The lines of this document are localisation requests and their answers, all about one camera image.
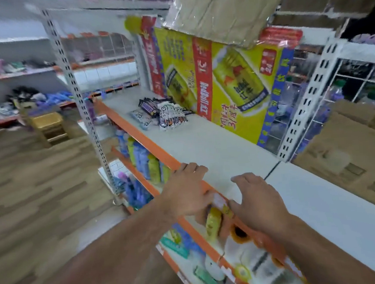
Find white perforated shelf post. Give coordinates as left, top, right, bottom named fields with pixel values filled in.
left=40, top=4, right=122, bottom=206
left=268, top=36, right=357, bottom=164

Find group of purple blue bottles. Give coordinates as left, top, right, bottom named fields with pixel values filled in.
left=112, top=169, right=155, bottom=213

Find person's right hand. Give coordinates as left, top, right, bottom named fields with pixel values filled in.
left=226, top=170, right=295, bottom=242

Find white wire rack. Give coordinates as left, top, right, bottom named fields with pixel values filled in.
left=331, top=55, right=375, bottom=103

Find large brown cardboard box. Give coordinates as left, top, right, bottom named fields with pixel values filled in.
left=287, top=97, right=375, bottom=228

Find background shelving with goods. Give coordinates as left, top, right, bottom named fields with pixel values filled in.
left=0, top=8, right=144, bottom=132

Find yellow drink can poster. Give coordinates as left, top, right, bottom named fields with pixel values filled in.
left=137, top=2, right=313, bottom=158

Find orange edged white shelf rack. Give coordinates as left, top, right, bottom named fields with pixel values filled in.
left=90, top=67, right=375, bottom=284

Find dark snack bar packets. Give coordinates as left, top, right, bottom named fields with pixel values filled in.
left=138, top=96, right=174, bottom=119

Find person's left hand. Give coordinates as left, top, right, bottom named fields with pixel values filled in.
left=157, top=160, right=218, bottom=220

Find row of white black packets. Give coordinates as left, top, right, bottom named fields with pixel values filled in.
left=155, top=99, right=195, bottom=131

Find teal packet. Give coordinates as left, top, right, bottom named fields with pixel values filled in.
left=159, top=234, right=190, bottom=261

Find yellow green packet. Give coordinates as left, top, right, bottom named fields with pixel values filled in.
left=203, top=206, right=225, bottom=241

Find plastic wrapped cardboard sheet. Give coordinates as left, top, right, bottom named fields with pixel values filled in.
left=161, top=0, right=306, bottom=56

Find person's left forearm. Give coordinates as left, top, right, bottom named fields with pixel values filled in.
left=0, top=203, right=184, bottom=284

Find row of blue yellow bottles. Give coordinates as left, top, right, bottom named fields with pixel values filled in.
left=115, top=125, right=175, bottom=190

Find green flat box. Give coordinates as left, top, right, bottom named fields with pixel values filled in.
left=193, top=263, right=223, bottom=284

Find pale snack packet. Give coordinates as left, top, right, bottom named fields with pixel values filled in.
left=129, top=108, right=153, bottom=131

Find person's right forearm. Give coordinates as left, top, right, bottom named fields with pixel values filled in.
left=273, top=207, right=375, bottom=284

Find orange white packaged goods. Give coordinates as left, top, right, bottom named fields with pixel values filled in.
left=220, top=213, right=313, bottom=284

